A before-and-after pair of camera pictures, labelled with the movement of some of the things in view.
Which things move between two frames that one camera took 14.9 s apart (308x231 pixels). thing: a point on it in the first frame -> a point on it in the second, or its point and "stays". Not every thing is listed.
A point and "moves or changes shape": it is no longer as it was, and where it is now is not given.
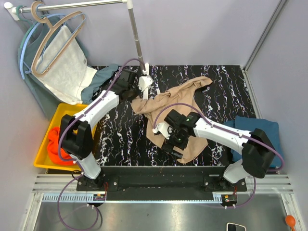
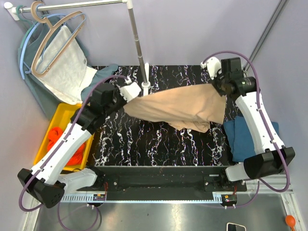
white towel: x=70 y=74 stays
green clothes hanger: x=32 y=23 stays
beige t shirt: x=182 y=96 moves or changes shape
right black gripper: x=168 y=146 -> x=222 y=93
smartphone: x=232 y=226 stays
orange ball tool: x=290 y=222 stays
